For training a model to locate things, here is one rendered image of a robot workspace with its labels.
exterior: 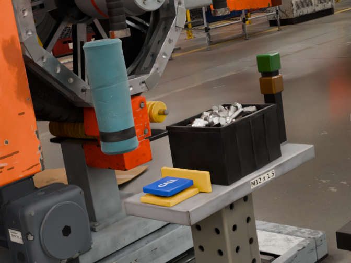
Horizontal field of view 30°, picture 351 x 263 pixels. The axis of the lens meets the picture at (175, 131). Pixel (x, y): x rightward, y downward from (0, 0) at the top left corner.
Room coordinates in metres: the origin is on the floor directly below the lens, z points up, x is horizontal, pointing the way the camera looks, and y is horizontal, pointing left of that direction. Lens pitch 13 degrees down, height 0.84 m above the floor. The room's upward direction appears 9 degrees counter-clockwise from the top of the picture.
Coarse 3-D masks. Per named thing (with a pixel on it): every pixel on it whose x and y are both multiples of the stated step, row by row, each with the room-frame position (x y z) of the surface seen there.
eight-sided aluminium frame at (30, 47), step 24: (24, 0) 1.47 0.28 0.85; (168, 0) 1.86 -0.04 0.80; (24, 24) 1.46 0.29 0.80; (168, 24) 1.81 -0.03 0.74; (24, 48) 1.45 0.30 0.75; (168, 48) 1.77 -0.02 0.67; (48, 72) 1.49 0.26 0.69; (72, 72) 1.54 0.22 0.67; (144, 72) 1.73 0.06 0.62; (72, 96) 1.58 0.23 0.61
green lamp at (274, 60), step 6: (264, 54) 1.44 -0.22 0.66; (270, 54) 1.42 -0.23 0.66; (276, 54) 1.44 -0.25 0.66; (258, 60) 1.44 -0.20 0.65; (264, 60) 1.43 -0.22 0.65; (270, 60) 1.42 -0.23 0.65; (276, 60) 1.43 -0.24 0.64; (258, 66) 1.44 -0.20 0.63; (264, 66) 1.43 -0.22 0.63; (270, 66) 1.42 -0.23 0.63; (276, 66) 1.43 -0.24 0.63; (264, 72) 1.44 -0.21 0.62; (270, 72) 1.42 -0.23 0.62
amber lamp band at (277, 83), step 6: (264, 78) 1.43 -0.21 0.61; (270, 78) 1.42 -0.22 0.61; (276, 78) 1.43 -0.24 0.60; (282, 78) 1.44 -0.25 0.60; (264, 84) 1.44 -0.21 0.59; (270, 84) 1.42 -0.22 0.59; (276, 84) 1.43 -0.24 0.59; (282, 84) 1.44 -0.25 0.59; (264, 90) 1.44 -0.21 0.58; (270, 90) 1.43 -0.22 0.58; (276, 90) 1.42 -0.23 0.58; (282, 90) 1.44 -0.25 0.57
